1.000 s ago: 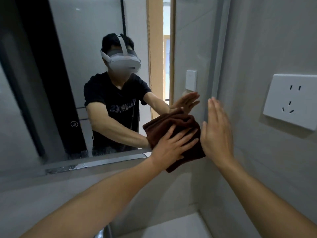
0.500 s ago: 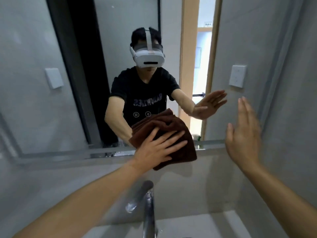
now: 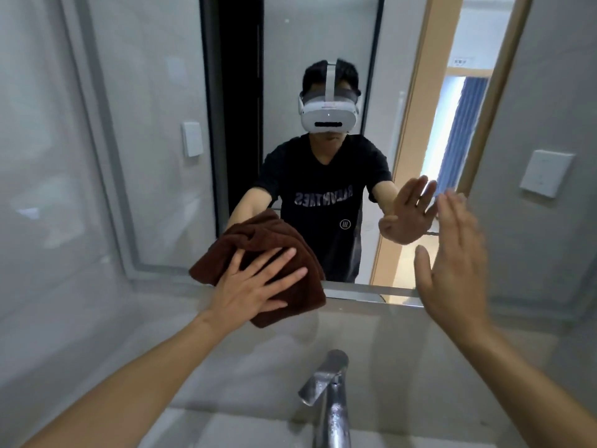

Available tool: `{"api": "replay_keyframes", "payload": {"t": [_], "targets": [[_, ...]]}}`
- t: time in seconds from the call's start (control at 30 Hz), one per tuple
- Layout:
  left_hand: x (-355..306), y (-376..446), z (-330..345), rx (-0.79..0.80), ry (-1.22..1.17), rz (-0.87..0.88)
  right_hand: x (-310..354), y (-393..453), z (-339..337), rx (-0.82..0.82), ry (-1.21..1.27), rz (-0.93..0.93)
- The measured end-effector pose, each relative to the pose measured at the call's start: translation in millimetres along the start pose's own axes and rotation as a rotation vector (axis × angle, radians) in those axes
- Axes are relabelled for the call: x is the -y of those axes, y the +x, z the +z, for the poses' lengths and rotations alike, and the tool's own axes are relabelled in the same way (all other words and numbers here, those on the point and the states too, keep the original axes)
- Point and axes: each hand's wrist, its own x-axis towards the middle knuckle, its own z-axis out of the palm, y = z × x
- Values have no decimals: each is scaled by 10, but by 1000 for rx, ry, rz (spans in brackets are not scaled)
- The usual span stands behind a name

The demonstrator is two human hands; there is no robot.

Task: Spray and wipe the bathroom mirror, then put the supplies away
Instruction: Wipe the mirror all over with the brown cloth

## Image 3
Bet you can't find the chrome faucet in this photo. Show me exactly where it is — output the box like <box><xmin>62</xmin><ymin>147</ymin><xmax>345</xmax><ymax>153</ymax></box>
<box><xmin>297</xmin><ymin>348</ymin><xmax>353</xmax><ymax>448</ymax></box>

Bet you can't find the person's right forearm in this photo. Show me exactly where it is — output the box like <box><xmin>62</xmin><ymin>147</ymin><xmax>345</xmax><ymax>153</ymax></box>
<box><xmin>459</xmin><ymin>324</ymin><xmax>597</xmax><ymax>448</ymax></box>

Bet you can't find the white sink basin black rim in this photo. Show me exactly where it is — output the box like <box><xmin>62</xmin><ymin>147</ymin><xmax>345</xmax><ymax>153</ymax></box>
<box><xmin>137</xmin><ymin>408</ymin><xmax>501</xmax><ymax>448</ymax></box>

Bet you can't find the brown microfibre cloth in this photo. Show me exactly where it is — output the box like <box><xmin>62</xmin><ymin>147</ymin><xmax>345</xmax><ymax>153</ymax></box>
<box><xmin>188</xmin><ymin>208</ymin><xmax>328</xmax><ymax>329</ymax></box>

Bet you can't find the person's left hand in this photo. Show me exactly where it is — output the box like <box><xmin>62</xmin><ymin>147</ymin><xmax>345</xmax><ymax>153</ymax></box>
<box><xmin>198</xmin><ymin>246</ymin><xmax>310</xmax><ymax>339</ymax></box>

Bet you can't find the person's left forearm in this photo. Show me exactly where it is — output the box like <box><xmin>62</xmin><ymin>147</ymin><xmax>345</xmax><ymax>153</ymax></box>
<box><xmin>21</xmin><ymin>312</ymin><xmax>223</xmax><ymax>448</ymax></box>

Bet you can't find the person's right hand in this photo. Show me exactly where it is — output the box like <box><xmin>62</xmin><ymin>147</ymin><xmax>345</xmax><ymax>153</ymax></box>
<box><xmin>414</xmin><ymin>190</ymin><xmax>493</xmax><ymax>348</ymax></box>

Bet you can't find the wall mirror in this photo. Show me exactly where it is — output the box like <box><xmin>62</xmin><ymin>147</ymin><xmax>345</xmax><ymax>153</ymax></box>
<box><xmin>60</xmin><ymin>0</ymin><xmax>597</xmax><ymax>323</ymax></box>

